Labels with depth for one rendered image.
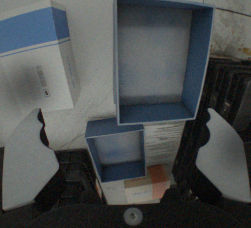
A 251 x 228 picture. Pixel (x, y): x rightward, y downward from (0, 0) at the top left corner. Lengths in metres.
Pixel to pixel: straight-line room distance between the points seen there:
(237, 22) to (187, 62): 1.18
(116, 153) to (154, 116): 0.26
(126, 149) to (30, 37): 0.40
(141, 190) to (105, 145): 0.21
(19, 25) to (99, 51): 0.17
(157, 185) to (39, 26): 0.56
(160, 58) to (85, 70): 0.18
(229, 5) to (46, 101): 1.36
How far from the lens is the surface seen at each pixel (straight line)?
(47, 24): 0.28
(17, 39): 0.31
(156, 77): 0.31
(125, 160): 0.54
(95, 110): 0.41
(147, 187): 0.57
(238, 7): 1.47
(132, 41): 0.28
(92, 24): 0.35
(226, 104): 0.86
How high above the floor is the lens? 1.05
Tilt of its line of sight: 62 degrees down
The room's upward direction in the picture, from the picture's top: 167 degrees clockwise
